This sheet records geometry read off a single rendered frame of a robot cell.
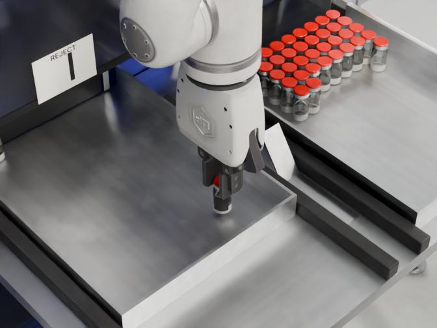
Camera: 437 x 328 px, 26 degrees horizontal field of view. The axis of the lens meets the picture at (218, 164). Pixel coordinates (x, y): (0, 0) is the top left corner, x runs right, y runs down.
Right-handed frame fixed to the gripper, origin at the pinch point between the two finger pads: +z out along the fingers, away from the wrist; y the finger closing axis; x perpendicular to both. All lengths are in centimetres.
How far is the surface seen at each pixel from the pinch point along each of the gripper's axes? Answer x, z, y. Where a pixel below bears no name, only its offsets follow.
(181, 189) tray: -1.2, 6.1, -6.2
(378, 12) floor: 153, 92, -94
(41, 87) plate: -10.5, -7.2, -19.5
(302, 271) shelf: 0.5, 6.8, 12.6
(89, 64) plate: -3.6, -6.9, -19.5
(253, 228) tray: -0.9, 3.7, 6.2
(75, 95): -1.2, 3.8, -27.7
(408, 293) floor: 71, 94, -16
